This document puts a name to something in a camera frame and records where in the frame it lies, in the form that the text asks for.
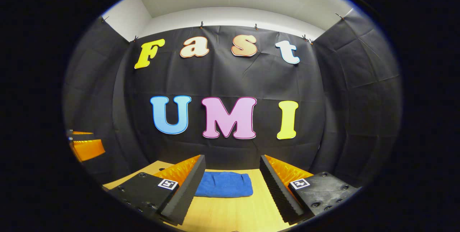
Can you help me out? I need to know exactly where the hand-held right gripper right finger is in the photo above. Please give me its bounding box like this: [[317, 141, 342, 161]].
[[259, 154, 361, 225]]

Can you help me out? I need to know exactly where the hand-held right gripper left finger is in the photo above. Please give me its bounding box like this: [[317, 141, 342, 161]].
[[102, 154, 206, 226]]

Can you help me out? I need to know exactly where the blue button shirt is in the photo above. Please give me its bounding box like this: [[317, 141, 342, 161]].
[[194, 171, 254, 198]]

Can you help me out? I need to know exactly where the black backdrop cloth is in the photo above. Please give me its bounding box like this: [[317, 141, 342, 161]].
[[63, 9, 403, 189]]

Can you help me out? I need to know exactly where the row of black cloth clips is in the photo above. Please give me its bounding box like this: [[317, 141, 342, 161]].
[[101, 12, 345, 44]]

